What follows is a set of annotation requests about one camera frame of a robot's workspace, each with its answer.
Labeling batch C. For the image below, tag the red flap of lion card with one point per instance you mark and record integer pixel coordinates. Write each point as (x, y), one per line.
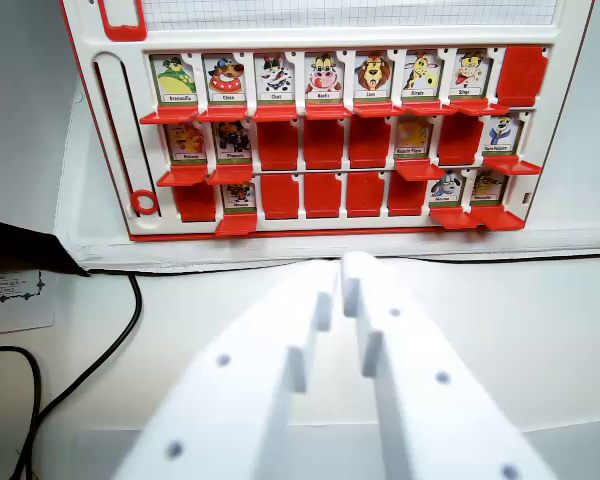
(378, 109)

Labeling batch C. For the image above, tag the white printed card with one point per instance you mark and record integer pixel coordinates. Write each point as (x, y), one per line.
(10, 310)

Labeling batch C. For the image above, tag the red and white game board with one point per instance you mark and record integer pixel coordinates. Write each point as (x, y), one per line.
(330, 35)

